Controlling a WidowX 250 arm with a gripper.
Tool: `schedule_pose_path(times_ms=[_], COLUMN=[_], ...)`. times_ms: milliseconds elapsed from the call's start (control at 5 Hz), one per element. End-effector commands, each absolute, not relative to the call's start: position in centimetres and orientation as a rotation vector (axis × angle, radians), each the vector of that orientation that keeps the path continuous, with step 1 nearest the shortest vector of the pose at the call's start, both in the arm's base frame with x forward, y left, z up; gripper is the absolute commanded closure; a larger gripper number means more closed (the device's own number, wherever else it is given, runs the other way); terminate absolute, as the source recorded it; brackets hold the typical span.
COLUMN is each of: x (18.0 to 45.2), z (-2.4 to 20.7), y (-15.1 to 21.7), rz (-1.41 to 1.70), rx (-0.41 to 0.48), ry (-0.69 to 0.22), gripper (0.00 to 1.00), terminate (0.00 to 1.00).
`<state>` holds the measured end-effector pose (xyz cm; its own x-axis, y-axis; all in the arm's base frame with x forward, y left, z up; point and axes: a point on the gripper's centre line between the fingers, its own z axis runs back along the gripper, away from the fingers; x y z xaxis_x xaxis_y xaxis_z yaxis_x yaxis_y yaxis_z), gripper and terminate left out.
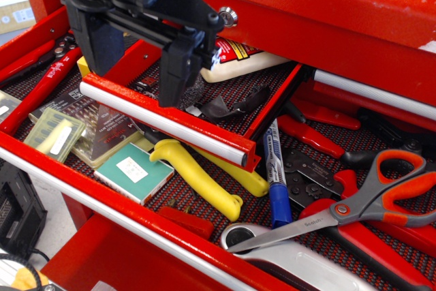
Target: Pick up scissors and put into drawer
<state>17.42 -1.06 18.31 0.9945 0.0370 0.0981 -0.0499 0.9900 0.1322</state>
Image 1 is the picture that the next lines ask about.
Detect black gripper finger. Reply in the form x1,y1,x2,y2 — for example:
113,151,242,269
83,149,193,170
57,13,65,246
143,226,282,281
158,33,218,108
69,5,125,76

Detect grey orange Scotch scissors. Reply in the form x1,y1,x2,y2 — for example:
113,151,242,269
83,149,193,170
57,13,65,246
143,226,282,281
228,149,435,254

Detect silver drawer lock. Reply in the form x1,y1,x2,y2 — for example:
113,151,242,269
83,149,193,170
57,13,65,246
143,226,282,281
219,6,238,28

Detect small red open drawer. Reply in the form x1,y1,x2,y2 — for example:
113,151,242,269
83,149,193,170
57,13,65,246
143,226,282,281
80,41,303,172

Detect large red open drawer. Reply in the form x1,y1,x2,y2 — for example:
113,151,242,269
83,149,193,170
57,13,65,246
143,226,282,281
0,4,436,291

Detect black yellow box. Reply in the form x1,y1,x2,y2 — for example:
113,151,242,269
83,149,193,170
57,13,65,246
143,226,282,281
77,56,92,78

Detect small red black usb stick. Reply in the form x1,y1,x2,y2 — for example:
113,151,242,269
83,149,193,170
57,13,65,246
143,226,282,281
134,76,157,91

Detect white glue bottle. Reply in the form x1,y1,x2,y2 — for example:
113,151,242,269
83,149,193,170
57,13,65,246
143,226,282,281
200,37,290,83

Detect black tape scrap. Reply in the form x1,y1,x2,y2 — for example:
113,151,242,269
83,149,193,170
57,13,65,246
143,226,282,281
200,85,270,123

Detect clear drill bit case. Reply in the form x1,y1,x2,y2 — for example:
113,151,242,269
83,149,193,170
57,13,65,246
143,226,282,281
29,88,153,168

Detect yellow-green plastic bit case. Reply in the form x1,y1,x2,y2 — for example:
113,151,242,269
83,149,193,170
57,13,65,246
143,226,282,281
24,108,85,163

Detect green small box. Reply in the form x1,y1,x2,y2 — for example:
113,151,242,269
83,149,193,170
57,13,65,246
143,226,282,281
94,143,174,205

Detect small red flat tool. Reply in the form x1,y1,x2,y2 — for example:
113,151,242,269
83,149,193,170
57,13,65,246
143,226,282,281
157,206,215,239

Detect red tool chest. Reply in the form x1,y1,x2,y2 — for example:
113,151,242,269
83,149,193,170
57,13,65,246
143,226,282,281
6,0,435,290

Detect blue whiteboard marker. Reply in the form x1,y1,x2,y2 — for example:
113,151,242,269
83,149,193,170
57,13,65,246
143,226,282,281
263,119,292,228

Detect black electronic device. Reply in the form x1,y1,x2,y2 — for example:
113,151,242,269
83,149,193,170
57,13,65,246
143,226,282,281
1,160,47,260

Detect silver utility knife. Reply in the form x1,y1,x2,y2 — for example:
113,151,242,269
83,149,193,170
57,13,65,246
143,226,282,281
235,241,375,290

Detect red wire stripper tool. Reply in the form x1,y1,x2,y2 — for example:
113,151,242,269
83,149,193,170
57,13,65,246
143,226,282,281
1,31,82,135

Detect yellow handled pliers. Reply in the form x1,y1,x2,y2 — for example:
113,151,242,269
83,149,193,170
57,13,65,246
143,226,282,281
142,127,269,221

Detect red black handled pliers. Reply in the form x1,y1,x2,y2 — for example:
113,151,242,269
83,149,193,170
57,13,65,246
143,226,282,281
277,99,435,169

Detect red handled crimping tool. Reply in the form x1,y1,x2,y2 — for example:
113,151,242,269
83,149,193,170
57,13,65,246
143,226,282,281
300,159,435,290

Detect black cable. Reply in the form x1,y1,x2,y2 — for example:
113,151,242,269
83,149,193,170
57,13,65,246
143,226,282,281
0,248,52,291

